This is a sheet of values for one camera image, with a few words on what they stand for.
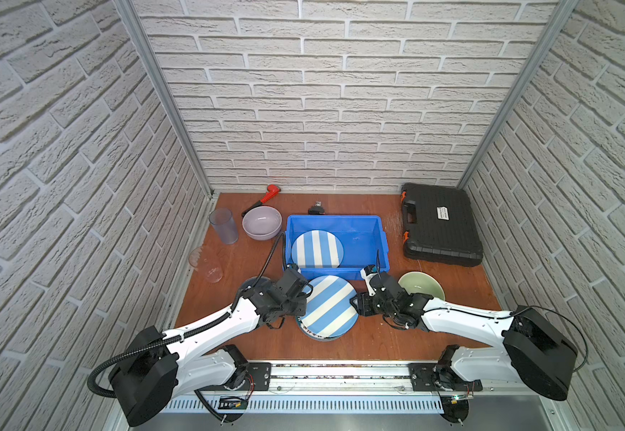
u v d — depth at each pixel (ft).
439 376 2.15
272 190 3.90
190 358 1.44
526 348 1.38
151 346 1.38
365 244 3.46
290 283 2.08
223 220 3.20
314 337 2.58
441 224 3.29
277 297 2.04
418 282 2.88
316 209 3.72
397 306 2.14
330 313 2.72
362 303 2.44
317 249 3.28
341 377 2.48
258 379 2.39
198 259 3.13
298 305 2.43
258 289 2.10
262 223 3.50
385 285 2.17
